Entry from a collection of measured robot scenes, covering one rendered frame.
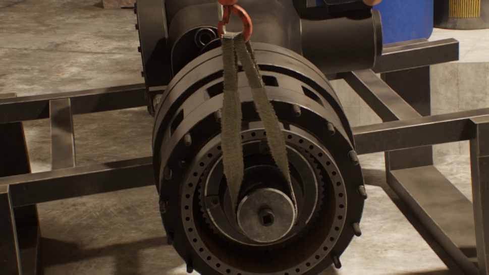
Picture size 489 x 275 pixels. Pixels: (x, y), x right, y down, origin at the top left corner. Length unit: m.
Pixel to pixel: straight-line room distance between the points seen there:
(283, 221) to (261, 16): 1.24
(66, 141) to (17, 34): 4.54
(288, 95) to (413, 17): 2.81
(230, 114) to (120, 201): 2.65
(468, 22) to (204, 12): 2.19
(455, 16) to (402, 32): 0.37
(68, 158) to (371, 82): 1.24
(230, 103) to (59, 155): 1.48
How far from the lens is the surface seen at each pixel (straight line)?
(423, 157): 5.14
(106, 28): 8.66
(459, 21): 5.89
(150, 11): 4.15
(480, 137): 3.98
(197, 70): 3.13
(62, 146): 4.15
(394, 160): 5.11
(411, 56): 4.91
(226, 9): 2.60
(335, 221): 2.84
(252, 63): 2.62
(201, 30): 3.28
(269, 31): 3.70
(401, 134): 3.98
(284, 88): 2.90
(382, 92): 4.38
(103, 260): 4.74
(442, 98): 5.43
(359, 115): 5.56
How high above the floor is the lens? 1.92
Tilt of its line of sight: 19 degrees down
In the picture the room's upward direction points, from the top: 6 degrees counter-clockwise
